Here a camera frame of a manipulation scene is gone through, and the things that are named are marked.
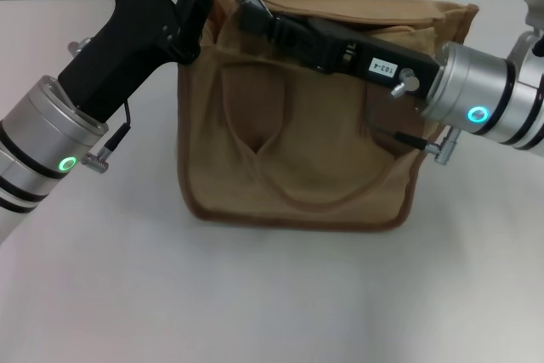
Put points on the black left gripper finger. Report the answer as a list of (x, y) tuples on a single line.
[(255, 18), (193, 18)]

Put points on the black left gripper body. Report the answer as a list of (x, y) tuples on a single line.
[(127, 48)]

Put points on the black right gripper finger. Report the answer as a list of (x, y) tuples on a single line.
[(293, 46)]

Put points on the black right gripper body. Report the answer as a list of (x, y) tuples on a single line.
[(382, 61)]

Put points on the silver metal zipper pull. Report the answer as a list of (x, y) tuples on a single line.
[(257, 1)]

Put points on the khaki canvas food bag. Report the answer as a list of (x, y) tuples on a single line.
[(314, 159)]

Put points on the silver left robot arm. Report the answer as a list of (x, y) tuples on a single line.
[(38, 142)]

